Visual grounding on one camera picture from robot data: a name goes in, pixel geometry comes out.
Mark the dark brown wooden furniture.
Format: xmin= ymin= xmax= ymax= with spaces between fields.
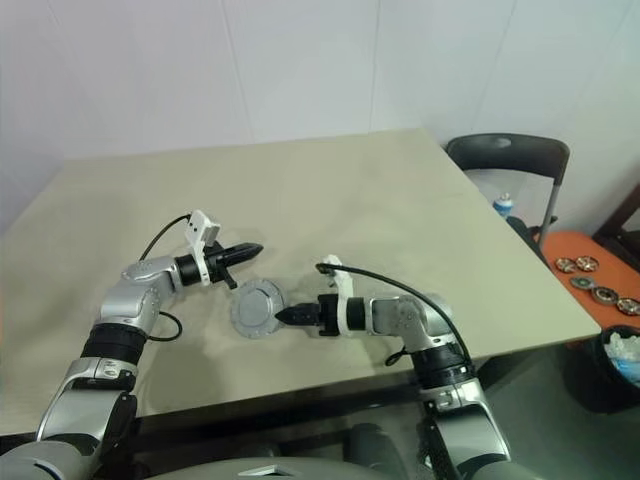
xmin=593 ymin=183 xmax=640 ymax=262

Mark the orange stool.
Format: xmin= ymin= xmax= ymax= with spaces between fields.
xmin=541 ymin=230 xmax=640 ymax=352

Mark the grey robot torso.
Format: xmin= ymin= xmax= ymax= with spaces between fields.
xmin=0 ymin=439 xmax=364 ymax=480

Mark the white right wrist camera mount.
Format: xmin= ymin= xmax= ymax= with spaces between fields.
xmin=319 ymin=254 xmax=355 ymax=337

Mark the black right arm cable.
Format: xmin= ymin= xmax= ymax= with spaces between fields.
xmin=314 ymin=262 xmax=475 ymax=372

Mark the black trash bin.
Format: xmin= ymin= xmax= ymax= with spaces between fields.
xmin=563 ymin=324 xmax=640 ymax=415

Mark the black folding chair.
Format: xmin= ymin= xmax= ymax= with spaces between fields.
xmin=444 ymin=131 xmax=572 ymax=251

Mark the small blue white bottle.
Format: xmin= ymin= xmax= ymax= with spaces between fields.
xmin=493 ymin=191 xmax=516 ymax=219

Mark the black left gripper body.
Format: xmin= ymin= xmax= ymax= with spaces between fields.
xmin=204 ymin=246 xmax=239 ymax=292

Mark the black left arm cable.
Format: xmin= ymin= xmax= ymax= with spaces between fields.
xmin=138 ymin=213 xmax=196 ymax=344

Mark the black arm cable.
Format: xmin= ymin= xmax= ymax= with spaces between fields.
xmin=314 ymin=262 xmax=475 ymax=372
xmin=138 ymin=213 xmax=196 ymax=344

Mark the grey motor housing lid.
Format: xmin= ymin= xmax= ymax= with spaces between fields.
xmin=230 ymin=279 xmax=287 ymax=341

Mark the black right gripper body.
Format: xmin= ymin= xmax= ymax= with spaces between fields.
xmin=314 ymin=294 xmax=344 ymax=338

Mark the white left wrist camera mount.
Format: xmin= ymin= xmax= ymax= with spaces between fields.
xmin=186 ymin=209 xmax=222 ymax=287

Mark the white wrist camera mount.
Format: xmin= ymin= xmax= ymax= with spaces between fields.
xmin=186 ymin=209 xmax=222 ymax=287
xmin=319 ymin=254 xmax=355 ymax=337

